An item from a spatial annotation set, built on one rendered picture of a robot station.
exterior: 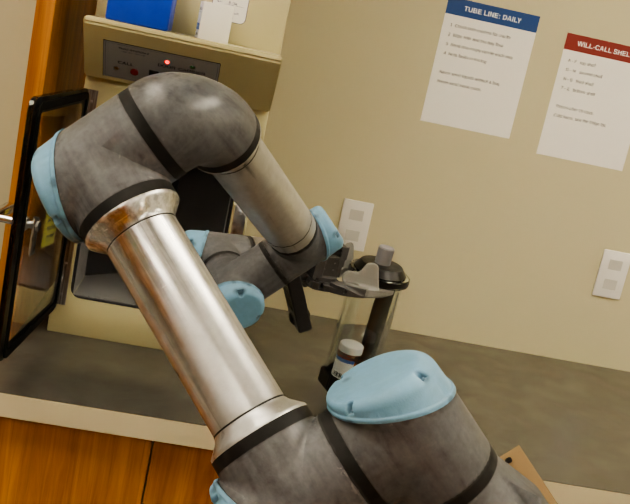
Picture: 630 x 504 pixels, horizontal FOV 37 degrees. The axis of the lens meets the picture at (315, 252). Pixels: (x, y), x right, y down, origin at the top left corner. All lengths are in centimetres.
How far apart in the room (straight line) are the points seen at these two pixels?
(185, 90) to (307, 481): 43
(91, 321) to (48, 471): 32
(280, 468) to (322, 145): 127
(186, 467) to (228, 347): 60
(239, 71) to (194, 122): 55
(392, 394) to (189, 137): 36
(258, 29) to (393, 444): 93
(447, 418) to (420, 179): 127
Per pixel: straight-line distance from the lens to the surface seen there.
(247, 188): 117
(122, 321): 176
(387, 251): 159
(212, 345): 97
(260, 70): 157
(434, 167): 216
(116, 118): 104
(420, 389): 91
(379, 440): 92
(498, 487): 98
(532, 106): 220
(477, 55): 215
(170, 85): 105
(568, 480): 164
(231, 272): 138
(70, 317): 177
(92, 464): 157
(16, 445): 157
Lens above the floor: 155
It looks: 12 degrees down
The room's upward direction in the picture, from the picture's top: 12 degrees clockwise
